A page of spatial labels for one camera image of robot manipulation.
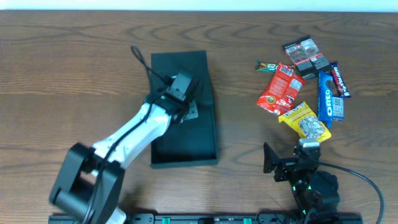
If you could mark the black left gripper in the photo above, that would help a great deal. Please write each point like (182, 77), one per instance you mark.
(189, 107)

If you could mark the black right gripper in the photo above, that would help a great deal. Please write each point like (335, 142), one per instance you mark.
(285, 168)

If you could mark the black rectangular box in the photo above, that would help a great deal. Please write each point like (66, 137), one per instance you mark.
(192, 142)

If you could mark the yellow sunflower seed packet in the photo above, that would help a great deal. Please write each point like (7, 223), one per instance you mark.
(303, 120)

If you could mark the red snack packet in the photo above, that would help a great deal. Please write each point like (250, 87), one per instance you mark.
(280, 94)

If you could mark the green red KitKat bar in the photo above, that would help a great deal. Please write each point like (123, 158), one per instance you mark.
(271, 67)

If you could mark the Cadbury Dairy Milk bar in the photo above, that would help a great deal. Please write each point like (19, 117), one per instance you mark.
(339, 82)

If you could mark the black dried fruit packet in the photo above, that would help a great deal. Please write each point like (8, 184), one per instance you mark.
(308, 60)

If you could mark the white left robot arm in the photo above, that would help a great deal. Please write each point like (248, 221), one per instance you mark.
(89, 182)

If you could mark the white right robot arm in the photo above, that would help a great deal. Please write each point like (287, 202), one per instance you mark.
(315, 192)

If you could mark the blue Oreo packet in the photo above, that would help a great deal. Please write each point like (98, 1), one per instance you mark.
(330, 108)

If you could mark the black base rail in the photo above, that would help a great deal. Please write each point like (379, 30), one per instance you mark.
(262, 218)

